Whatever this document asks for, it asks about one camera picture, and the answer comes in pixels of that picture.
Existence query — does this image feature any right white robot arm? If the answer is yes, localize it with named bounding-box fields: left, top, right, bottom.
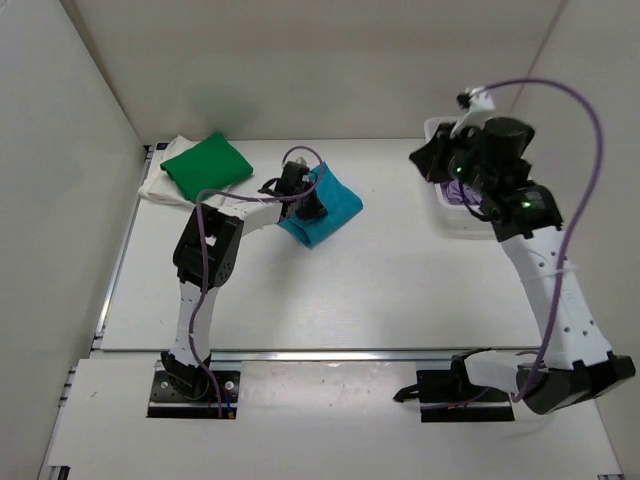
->
left=409, top=117, right=636, bottom=415

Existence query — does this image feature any folded white t-shirt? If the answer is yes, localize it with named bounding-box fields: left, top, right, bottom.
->
left=138, top=136, right=199, bottom=206

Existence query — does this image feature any teal t-shirt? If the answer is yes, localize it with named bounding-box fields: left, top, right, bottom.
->
left=278, top=165, right=363, bottom=248

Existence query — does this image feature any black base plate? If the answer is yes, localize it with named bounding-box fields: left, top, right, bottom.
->
left=147, top=361, right=241, bottom=420
left=393, top=349, right=515, bottom=423

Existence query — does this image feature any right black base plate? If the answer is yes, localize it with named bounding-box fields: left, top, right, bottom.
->
left=393, top=349, right=515, bottom=423

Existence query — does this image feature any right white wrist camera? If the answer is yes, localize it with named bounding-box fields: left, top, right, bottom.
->
left=449, top=87, right=495, bottom=139

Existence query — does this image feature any folded green t-shirt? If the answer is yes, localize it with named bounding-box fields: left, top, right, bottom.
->
left=160, top=132, right=253, bottom=203

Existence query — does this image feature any crumpled lilac t-shirt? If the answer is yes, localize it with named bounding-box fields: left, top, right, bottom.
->
left=441, top=181, right=482, bottom=206

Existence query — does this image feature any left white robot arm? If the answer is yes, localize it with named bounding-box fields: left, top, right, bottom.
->
left=161, top=159, right=327, bottom=402

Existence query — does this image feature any white plastic basket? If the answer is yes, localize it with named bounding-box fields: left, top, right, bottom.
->
left=423, top=116, right=496, bottom=241

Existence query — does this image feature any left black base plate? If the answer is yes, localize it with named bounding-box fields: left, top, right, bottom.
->
left=147, top=361, right=241, bottom=420

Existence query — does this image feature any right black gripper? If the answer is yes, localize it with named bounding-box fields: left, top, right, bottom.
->
left=404, top=125, right=487, bottom=194

